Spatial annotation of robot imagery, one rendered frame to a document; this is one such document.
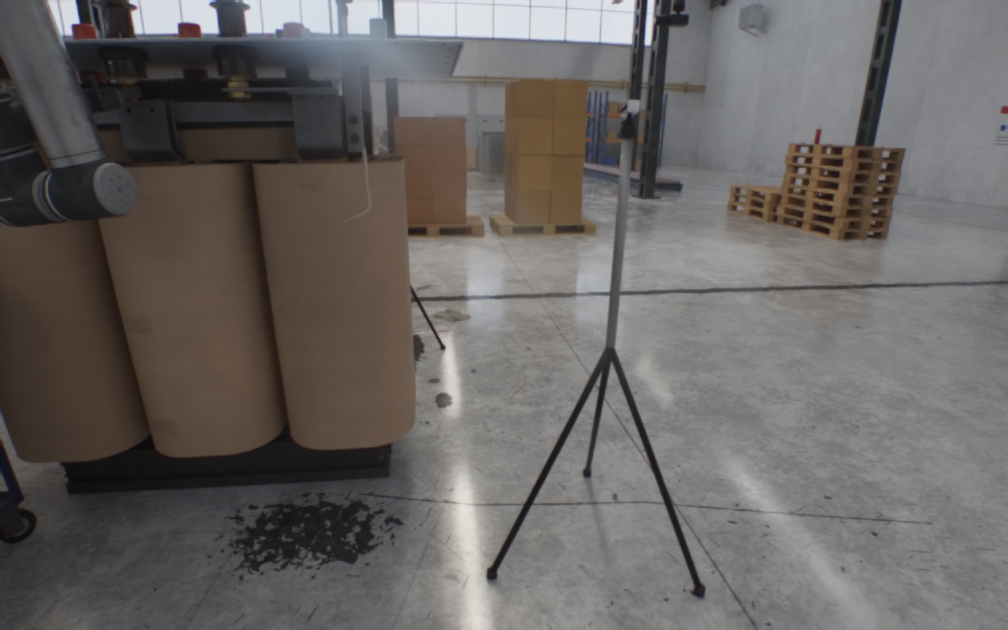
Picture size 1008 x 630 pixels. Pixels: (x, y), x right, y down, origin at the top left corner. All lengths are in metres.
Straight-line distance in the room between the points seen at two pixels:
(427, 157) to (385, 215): 4.63
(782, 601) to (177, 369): 1.80
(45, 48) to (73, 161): 0.20
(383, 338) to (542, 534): 0.77
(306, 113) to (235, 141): 0.25
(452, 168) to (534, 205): 1.04
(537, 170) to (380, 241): 4.73
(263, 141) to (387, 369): 0.74
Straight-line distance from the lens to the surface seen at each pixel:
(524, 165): 6.07
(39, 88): 1.25
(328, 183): 1.45
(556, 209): 6.22
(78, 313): 1.84
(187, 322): 1.66
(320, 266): 1.49
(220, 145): 1.66
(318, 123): 1.48
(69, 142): 1.25
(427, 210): 6.14
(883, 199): 8.12
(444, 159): 6.09
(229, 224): 1.59
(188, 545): 1.87
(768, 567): 1.76
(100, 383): 1.91
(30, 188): 1.34
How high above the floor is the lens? 1.15
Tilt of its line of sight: 20 degrees down
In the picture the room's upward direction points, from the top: 1 degrees clockwise
